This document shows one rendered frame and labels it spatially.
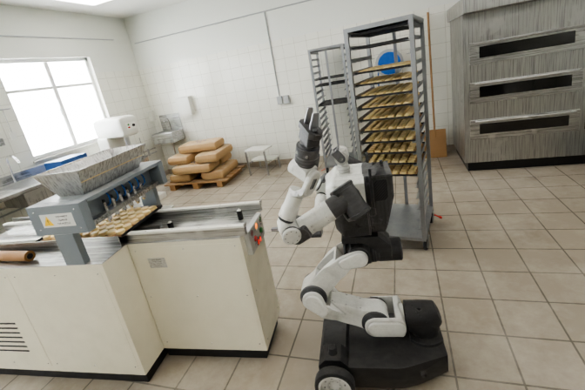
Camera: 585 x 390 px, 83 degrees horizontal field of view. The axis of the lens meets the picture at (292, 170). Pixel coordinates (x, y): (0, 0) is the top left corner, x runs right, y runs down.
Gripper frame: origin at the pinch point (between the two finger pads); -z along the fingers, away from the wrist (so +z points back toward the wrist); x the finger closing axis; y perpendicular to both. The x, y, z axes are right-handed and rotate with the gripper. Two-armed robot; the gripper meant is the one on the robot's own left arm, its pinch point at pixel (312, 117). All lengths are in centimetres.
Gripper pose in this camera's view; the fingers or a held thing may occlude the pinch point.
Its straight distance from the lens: 115.3
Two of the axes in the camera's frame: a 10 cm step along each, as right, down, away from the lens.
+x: -3.6, -5.7, 7.4
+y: 9.3, -1.4, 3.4
